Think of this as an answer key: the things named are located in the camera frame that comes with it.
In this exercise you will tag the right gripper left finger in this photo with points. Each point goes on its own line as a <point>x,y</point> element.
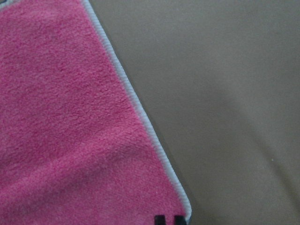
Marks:
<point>159,220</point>

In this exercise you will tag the pink towel with white trim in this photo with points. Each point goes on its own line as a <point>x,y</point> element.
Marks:
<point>76,146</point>

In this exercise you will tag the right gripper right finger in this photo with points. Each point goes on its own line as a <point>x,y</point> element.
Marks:
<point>179,220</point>

